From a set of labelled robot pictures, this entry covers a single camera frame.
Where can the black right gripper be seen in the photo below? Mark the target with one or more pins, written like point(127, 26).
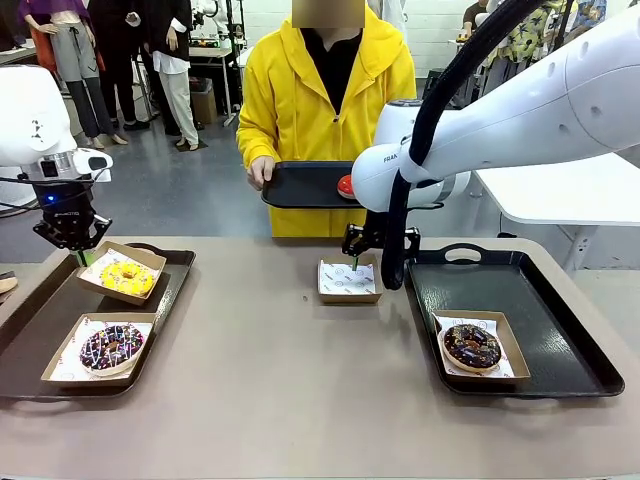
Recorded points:
point(377, 232)

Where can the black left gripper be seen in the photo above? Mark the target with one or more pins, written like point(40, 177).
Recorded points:
point(67, 205)

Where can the white smiley print paper liner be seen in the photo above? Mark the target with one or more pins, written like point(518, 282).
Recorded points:
point(114, 253)
point(340, 280)
point(70, 368)
point(460, 321)

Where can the yellow glazed donut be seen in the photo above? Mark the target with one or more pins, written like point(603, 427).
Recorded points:
point(115, 280)

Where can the red glazed donut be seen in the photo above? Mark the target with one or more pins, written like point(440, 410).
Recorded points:
point(345, 187)

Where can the brown cardboard food box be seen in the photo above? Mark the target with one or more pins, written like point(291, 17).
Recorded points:
point(95, 384)
point(112, 294)
point(350, 298)
point(515, 352)

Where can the black serving tray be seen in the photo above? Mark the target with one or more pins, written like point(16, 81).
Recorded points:
point(305, 185)

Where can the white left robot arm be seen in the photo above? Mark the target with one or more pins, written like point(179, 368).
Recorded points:
point(30, 110)

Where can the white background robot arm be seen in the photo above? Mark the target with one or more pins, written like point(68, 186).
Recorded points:
point(207, 7)

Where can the right forearm in yellow sleeve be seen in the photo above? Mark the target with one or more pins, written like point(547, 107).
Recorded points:
point(252, 142)

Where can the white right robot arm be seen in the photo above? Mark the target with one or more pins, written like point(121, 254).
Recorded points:
point(525, 120)

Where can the person's right hand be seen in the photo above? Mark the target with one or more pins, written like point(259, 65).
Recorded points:
point(262, 171)

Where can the beige round object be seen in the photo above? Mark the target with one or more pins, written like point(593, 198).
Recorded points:
point(6, 285)

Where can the chocolate donut with colourful sprinkles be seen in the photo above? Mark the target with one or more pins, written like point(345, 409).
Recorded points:
point(97, 360)

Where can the chocolate donut with nut bits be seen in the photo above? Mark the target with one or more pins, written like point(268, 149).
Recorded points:
point(455, 350)

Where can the person in yellow hoodie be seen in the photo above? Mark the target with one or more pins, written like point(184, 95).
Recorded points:
point(300, 100)

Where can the mannequin with white trousers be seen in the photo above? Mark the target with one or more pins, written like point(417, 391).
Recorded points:
point(175, 90)

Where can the cardboard box on floor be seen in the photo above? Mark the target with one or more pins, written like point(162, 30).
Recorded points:
point(205, 107)

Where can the mannequin with grey trousers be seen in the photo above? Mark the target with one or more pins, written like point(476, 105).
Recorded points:
point(75, 50)

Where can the mannequin in black clothes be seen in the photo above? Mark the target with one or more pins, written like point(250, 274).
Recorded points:
point(115, 50)

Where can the white side table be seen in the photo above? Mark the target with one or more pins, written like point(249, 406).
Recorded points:
point(565, 190)

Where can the background workbench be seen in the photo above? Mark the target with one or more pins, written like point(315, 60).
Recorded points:
point(215, 50)

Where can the background person in dark top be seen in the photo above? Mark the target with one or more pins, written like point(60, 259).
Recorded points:
point(472, 20)

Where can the mannequin in yellow floral shirt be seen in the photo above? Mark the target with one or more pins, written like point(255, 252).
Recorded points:
point(525, 35)

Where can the blue floral garment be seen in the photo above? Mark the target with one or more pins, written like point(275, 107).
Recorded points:
point(590, 15)

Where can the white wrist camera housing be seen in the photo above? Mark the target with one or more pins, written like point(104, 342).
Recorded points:
point(92, 161)

